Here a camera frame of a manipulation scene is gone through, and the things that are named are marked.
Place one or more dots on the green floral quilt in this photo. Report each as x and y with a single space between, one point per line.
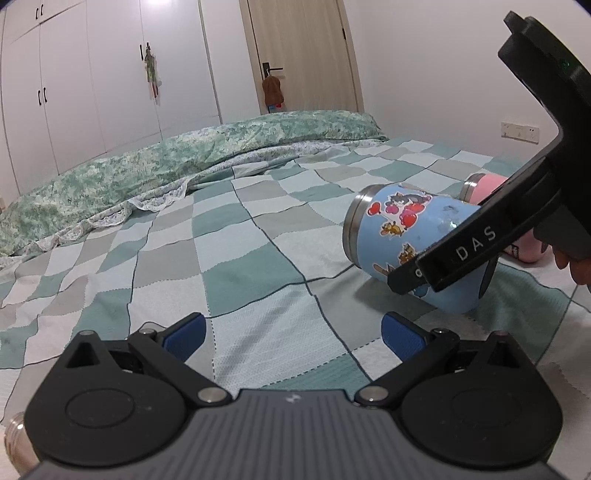
85 197

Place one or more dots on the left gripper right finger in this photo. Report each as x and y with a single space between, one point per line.
421 353

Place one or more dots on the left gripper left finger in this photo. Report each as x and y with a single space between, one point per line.
163 355

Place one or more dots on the green hanging ornament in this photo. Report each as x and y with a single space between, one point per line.
151 71

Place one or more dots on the beige wooden door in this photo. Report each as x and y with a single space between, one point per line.
306 45

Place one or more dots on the blue cartoon sticker cup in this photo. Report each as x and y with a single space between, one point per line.
388 225

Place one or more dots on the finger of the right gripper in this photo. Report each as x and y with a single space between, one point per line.
411 276
488 274

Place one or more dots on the checkered green bed sheet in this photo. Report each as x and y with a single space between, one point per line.
259 253

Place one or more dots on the stainless steel cup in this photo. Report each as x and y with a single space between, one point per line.
18 446

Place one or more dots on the white wall socket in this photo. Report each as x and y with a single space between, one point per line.
523 133

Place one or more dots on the person's right hand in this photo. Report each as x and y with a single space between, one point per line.
580 270

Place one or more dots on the white wardrobe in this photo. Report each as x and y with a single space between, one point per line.
73 82

